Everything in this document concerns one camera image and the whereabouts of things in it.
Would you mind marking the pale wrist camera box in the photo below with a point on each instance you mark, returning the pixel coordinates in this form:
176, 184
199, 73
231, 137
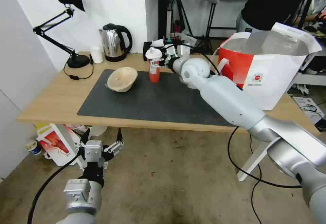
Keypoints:
93, 150
170, 50

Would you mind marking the white printed paper box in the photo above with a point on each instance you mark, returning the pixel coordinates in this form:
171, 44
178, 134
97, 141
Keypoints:
309, 107

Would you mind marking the person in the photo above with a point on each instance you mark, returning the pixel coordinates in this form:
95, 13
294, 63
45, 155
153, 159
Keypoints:
267, 5

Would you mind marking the beige paper bowl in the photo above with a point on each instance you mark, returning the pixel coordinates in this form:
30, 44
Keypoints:
121, 79

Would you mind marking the white and red takeout bag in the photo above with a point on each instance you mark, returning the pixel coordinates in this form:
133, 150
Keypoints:
270, 81

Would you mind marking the white plastic bowl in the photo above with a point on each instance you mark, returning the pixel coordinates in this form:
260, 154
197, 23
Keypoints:
97, 130

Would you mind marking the red and white carton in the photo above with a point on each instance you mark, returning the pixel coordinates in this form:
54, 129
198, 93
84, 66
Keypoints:
57, 142

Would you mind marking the steel electric kettle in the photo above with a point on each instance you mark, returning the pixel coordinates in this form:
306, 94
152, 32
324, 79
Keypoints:
113, 43

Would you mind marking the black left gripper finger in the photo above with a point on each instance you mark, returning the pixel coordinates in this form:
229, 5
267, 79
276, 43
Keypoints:
114, 147
85, 135

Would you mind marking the white table leg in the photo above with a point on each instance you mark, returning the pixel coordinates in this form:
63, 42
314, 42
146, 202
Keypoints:
252, 160

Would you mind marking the instant noodle cup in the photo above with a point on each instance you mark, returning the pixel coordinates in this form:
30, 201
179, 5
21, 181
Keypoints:
33, 147

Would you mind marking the red cup with white lid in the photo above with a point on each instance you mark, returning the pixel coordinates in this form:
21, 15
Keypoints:
154, 73

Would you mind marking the small white jar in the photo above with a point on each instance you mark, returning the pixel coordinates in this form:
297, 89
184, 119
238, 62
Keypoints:
96, 55

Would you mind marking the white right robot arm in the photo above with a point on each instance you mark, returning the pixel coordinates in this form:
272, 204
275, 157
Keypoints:
229, 101

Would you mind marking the black tripod stand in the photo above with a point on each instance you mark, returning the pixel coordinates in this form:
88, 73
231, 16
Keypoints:
182, 12

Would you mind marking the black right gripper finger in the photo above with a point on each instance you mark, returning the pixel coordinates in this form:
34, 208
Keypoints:
163, 53
156, 63

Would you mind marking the dark grey table mat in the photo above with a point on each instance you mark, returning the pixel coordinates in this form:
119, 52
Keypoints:
152, 104

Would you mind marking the clear plastic bag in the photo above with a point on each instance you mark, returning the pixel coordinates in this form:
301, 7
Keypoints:
188, 39

